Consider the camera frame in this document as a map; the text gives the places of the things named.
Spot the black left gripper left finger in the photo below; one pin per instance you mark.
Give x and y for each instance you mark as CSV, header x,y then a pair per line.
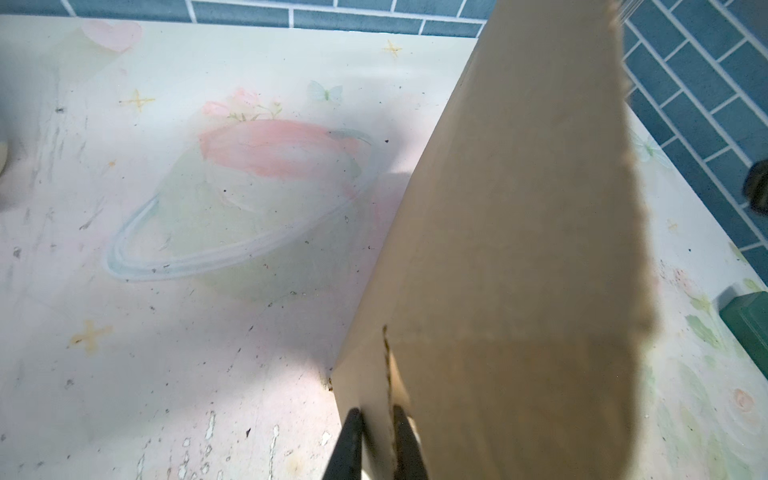
x,y
345,462

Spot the brown cardboard box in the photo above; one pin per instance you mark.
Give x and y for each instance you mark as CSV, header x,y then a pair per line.
x,y
507,306

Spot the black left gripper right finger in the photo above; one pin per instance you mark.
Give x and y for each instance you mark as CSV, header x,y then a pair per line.
x,y
409,461

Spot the green rectangular block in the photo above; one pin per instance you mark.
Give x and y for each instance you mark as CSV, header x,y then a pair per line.
x,y
746,317

